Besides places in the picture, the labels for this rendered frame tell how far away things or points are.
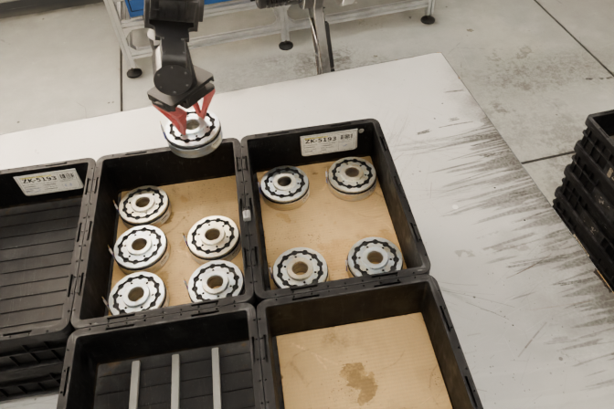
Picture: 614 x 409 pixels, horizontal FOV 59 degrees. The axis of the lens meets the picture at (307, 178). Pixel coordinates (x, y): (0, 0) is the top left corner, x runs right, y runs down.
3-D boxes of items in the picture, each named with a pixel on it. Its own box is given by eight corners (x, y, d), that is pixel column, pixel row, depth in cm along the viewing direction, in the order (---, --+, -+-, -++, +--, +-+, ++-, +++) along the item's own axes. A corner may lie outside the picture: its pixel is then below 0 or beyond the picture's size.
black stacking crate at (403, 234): (248, 174, 124) (240, 138, 116) (375, 156, 126) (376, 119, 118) (264, 333, 98) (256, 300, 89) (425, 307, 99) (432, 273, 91)
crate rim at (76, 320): (100, 163, 115) (96, 155, 114) (240, 143, 117) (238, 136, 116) (74, 337, 89) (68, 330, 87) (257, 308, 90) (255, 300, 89)
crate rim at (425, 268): (240, 143, 117) (239, 136, 116) (376, 124, 119) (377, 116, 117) (257, 308, 90) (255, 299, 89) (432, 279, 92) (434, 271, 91)
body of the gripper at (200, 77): (216, 82, 96) (208, 47, 90) (174, 115, 91) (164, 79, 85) (190, 69, 99) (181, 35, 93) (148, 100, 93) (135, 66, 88)
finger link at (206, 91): (223, 118, 102) (214, 78, 95) (195, 141, 98) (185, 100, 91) (196, 105, 105) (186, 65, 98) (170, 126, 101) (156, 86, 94)
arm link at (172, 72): (202, -12, 84) (144, -18, 81) (211, 28, 76) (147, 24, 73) (195, 54, 92) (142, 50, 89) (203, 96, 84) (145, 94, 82)
